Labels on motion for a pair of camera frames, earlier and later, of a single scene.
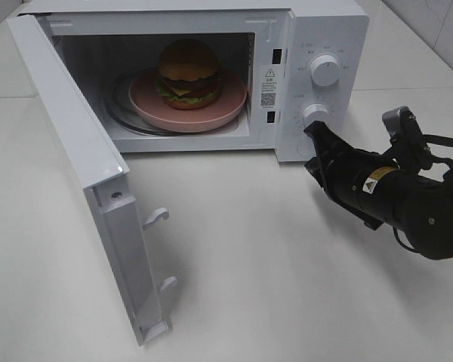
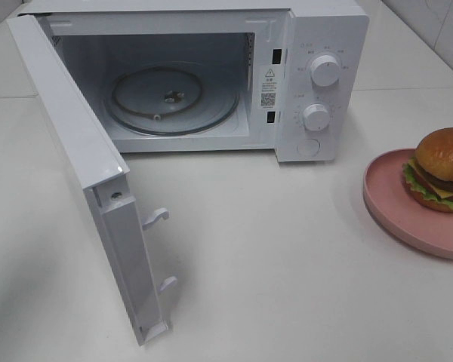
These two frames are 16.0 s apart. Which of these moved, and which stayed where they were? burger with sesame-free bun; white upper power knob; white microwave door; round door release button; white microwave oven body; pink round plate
Moved: pink round plate; burger with sesame-free bun
Stayed: round door release button; white upper power knob; white microwave oven body; white microwave door
